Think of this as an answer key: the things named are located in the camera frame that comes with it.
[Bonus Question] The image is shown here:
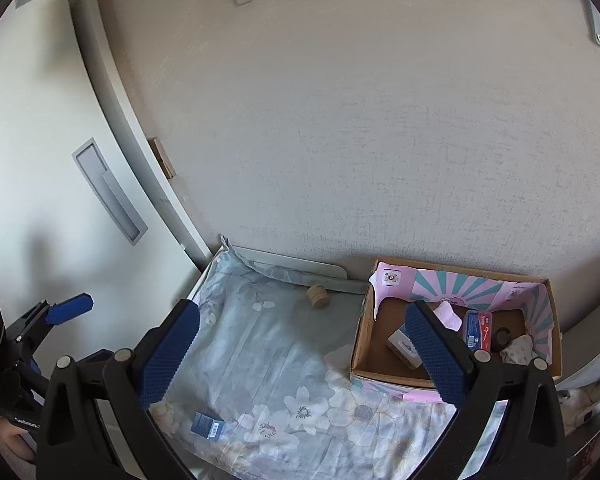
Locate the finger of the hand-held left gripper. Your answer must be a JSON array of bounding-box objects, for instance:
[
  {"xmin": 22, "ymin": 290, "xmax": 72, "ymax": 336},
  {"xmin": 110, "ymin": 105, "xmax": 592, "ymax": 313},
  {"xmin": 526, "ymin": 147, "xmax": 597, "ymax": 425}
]
[{"xmin": 4, "ymin": 292, "xmax": 95, "ymax": 356}]

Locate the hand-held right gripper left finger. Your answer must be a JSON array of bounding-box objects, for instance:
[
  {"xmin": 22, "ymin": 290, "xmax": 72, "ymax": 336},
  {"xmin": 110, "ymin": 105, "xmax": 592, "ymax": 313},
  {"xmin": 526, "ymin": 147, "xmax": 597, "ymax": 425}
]
[{"xmin": 36, "ymin": 299, "xmax": 201, "ymax": 480}]

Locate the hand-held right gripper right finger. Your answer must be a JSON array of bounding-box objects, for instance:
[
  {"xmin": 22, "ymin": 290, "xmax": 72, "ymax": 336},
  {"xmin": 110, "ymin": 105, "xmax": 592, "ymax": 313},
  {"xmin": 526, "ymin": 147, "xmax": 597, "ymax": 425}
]
[{"xmin": 405, "ymin": 301, "xmax": 567, "ymax": 480}]

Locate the white and blue carton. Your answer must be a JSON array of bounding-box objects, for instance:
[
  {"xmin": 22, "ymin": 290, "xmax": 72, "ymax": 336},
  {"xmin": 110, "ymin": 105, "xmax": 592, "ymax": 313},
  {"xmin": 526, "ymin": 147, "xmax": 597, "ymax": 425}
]
[{"xmin": 386, "ymin": 327, "xmax": 424, "ymax": 369}]

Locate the brown cardboard box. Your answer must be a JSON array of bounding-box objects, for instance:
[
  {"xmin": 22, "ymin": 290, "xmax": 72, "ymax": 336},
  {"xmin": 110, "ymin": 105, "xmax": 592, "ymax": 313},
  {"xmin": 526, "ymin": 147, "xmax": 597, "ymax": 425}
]
[{"xmin": 349, "ymin": 258, "xmax": 565, "ymax": 404}]

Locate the person's left hand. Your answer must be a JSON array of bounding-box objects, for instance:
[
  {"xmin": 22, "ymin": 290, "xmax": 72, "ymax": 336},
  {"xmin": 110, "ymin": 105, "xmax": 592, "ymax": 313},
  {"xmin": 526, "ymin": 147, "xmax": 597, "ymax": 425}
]
[{"xmin": 0, "ymin": 417, "xmax": 37, "ymax": 466}]

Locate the pink cloth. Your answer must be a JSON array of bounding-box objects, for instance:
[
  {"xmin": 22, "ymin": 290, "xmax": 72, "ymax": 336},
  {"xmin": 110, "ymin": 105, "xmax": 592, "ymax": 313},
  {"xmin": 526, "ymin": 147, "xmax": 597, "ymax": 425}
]
[{"xmin": 432, "ymin": 300, "xmax": 464, "ymax": 330}]

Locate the blue and red floss case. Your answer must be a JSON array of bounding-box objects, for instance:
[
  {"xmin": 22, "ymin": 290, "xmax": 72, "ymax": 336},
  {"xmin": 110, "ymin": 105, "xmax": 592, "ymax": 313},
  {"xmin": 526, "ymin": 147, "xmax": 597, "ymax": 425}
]
[{"xmin": 462, "ymin": 309, "xmax": 494, "ymax": 351}]

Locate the pink striped paper liner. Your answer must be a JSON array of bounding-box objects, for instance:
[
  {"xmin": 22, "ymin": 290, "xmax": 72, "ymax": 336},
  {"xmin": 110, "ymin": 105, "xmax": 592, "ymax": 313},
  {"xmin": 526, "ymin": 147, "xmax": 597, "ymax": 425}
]
[{"xmin": 369, "ymin": 261, "xmax": 554, "ymax": 361}]

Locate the small dark blue box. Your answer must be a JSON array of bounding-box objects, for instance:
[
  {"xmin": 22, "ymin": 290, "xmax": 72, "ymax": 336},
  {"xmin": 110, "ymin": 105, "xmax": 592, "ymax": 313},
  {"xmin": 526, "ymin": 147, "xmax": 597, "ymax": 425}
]
[{"xmin": 191, "ymin": 411, "xmax": 226, "ymax": 439}]

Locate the white patterned cloth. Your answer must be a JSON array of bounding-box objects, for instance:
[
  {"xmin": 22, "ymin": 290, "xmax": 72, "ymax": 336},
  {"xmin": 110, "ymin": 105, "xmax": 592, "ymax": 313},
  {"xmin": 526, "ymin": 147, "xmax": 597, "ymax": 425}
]
[{"xmin": 500, "ymin": 334, "xmax": 537, "ymax": 365}]

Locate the floral bed sheet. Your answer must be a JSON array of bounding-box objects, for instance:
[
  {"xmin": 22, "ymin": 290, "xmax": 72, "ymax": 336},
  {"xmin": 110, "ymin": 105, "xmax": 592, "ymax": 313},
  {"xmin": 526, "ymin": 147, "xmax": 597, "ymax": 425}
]
[{"xmin": 147, "ymin": 234, "xmax": 511, "ymax": 480}]

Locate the small wooden roll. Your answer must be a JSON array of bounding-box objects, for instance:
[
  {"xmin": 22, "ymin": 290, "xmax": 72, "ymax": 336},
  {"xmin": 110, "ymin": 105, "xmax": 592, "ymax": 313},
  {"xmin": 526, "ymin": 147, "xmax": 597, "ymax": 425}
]
[{"xmin": 306, "ymin": 285, "xmax": 331, "ymax": 309}]

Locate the grey headboard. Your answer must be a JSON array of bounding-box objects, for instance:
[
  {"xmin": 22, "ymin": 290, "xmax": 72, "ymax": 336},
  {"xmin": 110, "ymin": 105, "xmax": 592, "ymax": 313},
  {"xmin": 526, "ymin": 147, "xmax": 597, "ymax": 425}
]
[{"xmin": 227, "ymin": 245, "xmax": 373, "ymax": 295}]

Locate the grey furniture panel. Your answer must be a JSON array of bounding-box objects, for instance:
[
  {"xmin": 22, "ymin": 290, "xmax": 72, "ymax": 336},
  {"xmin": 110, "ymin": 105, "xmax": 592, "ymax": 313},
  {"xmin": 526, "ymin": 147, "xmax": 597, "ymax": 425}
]
[{"xmin": 555, "ymin": 320, "xmax": 600, "ymax": 392}]

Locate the white door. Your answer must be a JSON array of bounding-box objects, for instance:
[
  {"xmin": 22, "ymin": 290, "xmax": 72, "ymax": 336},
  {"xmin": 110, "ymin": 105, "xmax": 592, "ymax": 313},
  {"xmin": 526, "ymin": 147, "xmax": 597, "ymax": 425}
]
[{"xmin": 0, "ymin": 0, "xmax": 203, "ymax": 361}]

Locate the recessed grey door handle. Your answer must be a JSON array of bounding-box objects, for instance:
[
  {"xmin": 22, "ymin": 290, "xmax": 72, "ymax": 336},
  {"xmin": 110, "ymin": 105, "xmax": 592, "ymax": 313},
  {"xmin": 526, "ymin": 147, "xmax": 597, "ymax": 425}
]
[{"xmin": 71, "ymin": 138, "xmax": 149, "ymax": 247}]

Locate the grey door frame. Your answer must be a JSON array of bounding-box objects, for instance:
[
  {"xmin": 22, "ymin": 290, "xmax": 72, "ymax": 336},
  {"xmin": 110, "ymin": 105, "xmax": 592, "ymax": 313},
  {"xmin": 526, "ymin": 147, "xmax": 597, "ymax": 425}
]
[{"xmin": 67, "ymin": 0, "xmax": 214, "ymax": 272}]

